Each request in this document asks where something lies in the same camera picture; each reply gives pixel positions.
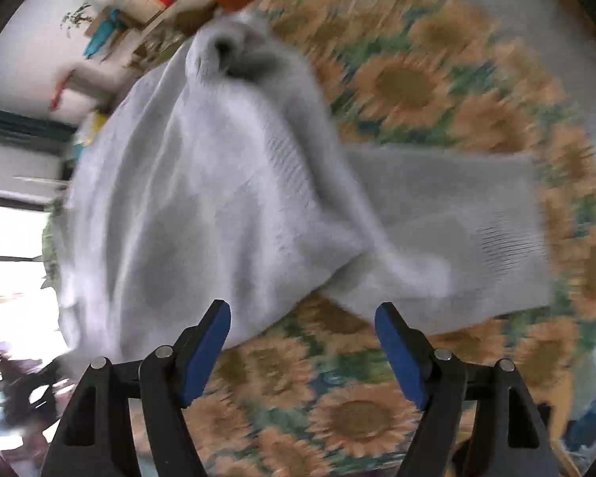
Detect grey knit sweater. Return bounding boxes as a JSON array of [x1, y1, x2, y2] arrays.
[[54, 11, 549, 374]]

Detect yellow bin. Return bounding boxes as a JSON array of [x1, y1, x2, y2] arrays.
[[75, 111, 108, 147]]

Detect dark curtain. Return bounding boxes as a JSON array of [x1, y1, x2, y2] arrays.
[[0, 110, 76, 142]]

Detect white laundry basket red lid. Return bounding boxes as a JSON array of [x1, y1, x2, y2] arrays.
[[48, 69, 113, 112]]

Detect sunflower pattern bed cover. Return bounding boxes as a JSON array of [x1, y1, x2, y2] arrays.
[[184, 0, 596, 476]]

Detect teal basin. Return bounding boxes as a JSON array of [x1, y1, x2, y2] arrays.
[[83, 8, 124, 59]]

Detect low wooden shelf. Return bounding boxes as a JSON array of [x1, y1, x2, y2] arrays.
[[92, 0, 217, 66]]

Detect potted plant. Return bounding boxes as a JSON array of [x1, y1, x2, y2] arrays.
[[60, 2, 94, 36]]

